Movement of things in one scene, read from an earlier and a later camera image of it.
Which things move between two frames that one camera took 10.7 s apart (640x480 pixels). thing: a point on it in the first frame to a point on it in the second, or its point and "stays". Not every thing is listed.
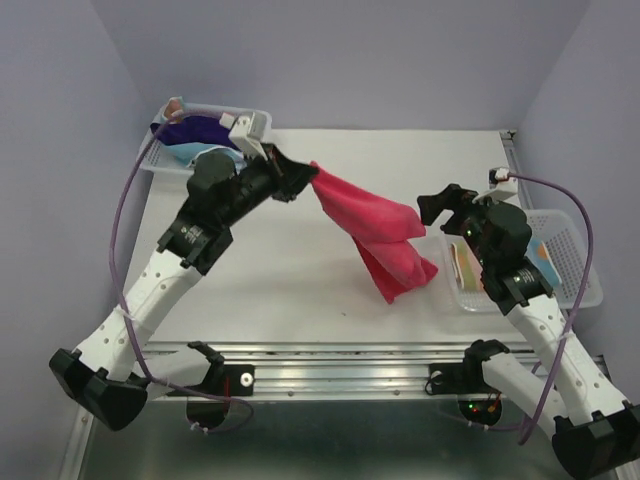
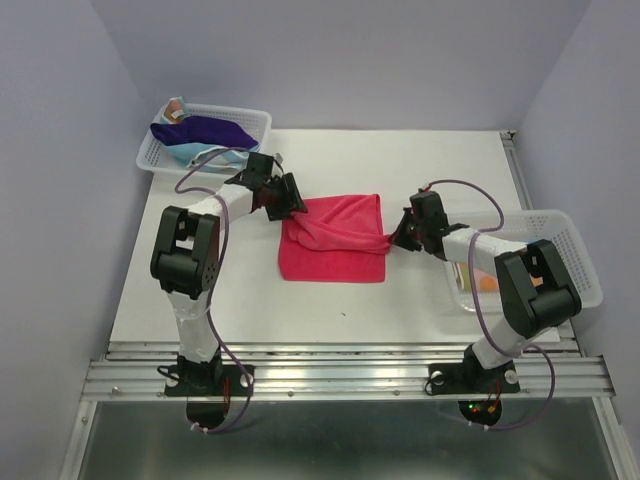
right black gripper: (452, 198) to (398, 235)
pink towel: (385, 233) to (337, 238)
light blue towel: (184, 154) stays
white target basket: (567, 246) stays
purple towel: (194, 129) stays
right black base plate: (458, 379) stays
